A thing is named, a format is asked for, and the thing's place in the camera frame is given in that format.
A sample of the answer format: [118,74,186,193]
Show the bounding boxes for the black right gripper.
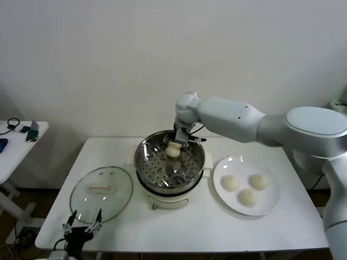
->
[162,123,208,145]

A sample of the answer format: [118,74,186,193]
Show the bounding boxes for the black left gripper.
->
[62,208,103,254]

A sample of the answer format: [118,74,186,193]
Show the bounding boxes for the white steamed baozi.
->
[222,174,241,192]
[249,173,269,190]
[238,188,259,207]
[165,141,182,158]

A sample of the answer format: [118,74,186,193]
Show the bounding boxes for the round glass pot lid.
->
[69,166,133,224]

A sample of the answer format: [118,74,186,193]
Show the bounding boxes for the perforated steel steamer basket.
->
[126,131,214,196]

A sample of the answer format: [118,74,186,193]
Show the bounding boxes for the cream electric cooker pot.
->
[126,151,214,211]

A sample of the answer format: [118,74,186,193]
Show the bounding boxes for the white side table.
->
[0,120,50,239]

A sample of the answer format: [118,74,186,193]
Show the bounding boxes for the round white plate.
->
[213,155,280,217]

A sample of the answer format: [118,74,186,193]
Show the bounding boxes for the white shelf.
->
[329,100,347,112]

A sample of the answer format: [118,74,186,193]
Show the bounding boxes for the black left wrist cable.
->
[53,236,67,251]

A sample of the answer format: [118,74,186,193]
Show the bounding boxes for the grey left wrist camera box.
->
[48,250,68,260]

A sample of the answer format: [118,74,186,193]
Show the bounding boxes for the black floor cables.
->
[10,230,36,247]

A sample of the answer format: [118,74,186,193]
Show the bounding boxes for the green handled tool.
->
[25,120,40,144]

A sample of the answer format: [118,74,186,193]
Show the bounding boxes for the black looped cable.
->
[0,118,21,136]

